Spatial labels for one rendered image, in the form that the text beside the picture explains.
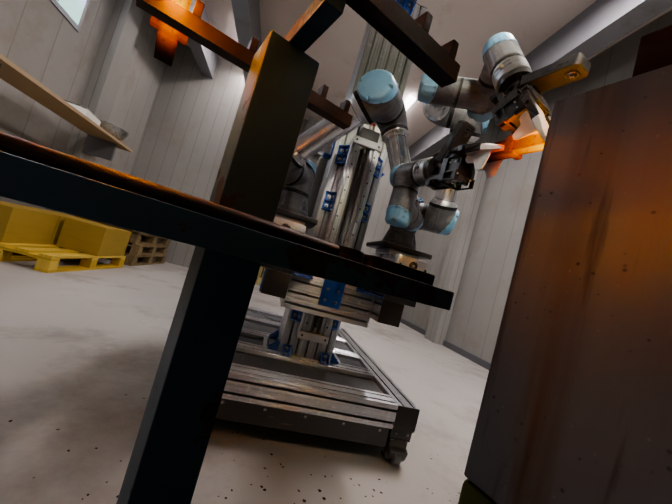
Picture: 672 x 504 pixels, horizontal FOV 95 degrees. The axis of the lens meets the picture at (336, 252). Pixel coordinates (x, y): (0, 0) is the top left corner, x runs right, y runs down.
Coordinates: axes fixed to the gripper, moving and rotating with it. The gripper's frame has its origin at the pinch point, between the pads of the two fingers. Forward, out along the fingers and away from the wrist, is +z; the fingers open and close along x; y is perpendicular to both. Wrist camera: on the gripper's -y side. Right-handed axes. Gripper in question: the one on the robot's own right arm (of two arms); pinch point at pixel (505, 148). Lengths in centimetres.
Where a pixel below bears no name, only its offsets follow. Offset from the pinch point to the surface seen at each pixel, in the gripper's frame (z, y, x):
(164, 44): -11, 11, 64
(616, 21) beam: -93, -235, -217
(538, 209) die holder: 23.1, 22.5, 22.0
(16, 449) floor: -58, 101, 74
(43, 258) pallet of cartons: -286, 93, 135
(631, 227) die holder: 31.5, 24.5, 22.0
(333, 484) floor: -36, 101, -9
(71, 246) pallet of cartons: -348, 87, 133
